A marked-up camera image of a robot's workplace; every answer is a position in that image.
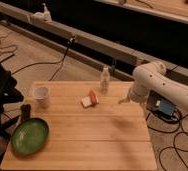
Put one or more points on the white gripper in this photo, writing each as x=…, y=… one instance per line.
x=134, y=94

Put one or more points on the red pepper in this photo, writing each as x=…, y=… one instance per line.
x=93, y=97

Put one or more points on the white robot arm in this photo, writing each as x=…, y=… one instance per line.
x=151, y=76

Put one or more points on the dark small cup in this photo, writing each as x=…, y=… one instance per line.
x=25, y=112

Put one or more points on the blue power box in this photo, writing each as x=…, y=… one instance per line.
x=160, y=105

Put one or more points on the clear plastic bottle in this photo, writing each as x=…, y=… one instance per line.
x=104, y=79

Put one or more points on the white rectangular block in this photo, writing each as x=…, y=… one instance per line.
x=86, y=102

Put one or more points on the green plate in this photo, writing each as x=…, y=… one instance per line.
x=29, y=136

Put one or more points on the long wooden rail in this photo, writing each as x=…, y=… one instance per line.
x=108, y=29

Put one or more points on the white object on rail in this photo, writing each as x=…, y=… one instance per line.
x=45, y=15

